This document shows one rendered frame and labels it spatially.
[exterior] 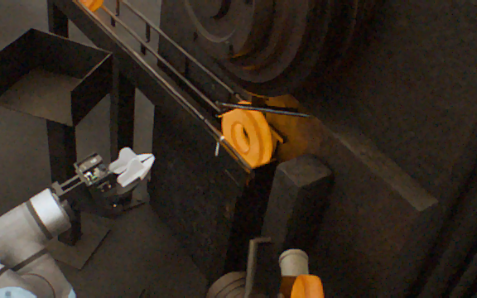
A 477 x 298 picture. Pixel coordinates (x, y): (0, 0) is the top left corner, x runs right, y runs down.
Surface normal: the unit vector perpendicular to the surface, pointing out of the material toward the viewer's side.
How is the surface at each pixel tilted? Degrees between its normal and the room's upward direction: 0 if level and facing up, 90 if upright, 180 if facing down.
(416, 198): 0
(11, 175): 0
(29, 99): 5
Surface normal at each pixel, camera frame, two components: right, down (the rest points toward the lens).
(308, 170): 0.15, -0.75
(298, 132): -0.81, 0.29
